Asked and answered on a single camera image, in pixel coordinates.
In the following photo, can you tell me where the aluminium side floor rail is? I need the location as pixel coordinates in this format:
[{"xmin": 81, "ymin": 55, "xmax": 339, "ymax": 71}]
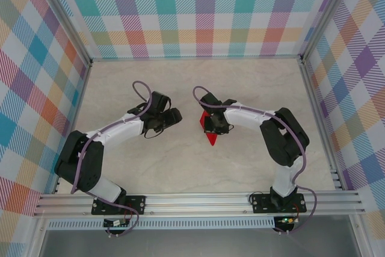
[
  {"xmin": 52, "ymin": 61, "xmax": 93, "ymax": 194},
  {"xmin": 299, "ymin": 58, "xmax": 343, "ymax": 191}
]

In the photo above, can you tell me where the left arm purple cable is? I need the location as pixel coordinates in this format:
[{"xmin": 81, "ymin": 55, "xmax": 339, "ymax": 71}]
[{"xmin": 70, "ymin": 80, "xmax": 153, "ymax": 238}]

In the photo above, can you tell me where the aluminium rear floor rail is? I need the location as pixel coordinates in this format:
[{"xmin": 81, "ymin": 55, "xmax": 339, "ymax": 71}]
[{"xmin": 90, "ymin": 54, "xmax": 304, "ymax": 63}]

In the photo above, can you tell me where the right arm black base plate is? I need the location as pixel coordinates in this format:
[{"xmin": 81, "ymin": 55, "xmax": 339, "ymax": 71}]
[{"xmin": 251, "ymin": 192, "xmax": 307, "ymax": 214}]

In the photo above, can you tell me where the aluminium frame post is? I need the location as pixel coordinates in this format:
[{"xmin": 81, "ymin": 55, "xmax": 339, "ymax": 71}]
[
  {"xmin": 300, "ymin": 0, "xmax": 360, "ymax": 65},
  {"xmin": 31, "ymin": 0, "xmax": 93, "ymax": 68}
]

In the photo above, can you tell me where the grey metal sheet panel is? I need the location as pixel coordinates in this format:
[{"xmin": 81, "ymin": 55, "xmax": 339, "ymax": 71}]
[{"xmin": 38, "ymin": 228, "xmax": 362, "ymax": 257}]

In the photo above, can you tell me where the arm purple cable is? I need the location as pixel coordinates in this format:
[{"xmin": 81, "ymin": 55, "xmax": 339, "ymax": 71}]
[
  {"xmin": 70, "ymin": 80, "xmax": 153, "ymax": 238},
  {"xmin": 192, "ymin": 85, "xmax": 319, "ymax": 237}
]

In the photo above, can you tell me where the red cloth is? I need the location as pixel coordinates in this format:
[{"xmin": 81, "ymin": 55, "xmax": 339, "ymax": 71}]
[{"xmin": 199, "ymin": 111, "xmax": 218, "ymax": 147}]

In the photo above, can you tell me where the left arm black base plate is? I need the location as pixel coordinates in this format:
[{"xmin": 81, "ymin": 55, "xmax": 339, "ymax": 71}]
[{"xmin": 91, "ymin": 194, "xmax": 147, "ymax": 216}]

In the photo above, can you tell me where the perforated metal cable tray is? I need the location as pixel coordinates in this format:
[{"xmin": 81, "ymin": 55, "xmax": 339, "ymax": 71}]
[{"xmin": 47, "ymin": 216, "xmax": 276, "ymax": 230}]

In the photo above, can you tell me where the long aluminium mounting rail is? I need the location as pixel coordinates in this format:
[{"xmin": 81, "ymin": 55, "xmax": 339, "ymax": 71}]
[{"xmin": 32, "ymin": 190, "xmax": 366, "ymax": 217}]

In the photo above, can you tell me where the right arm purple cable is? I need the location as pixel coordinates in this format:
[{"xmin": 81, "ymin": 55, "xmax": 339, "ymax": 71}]
[{"xmin": 192, "ymin": 85, "xmax": 319, "ymax": 237}]

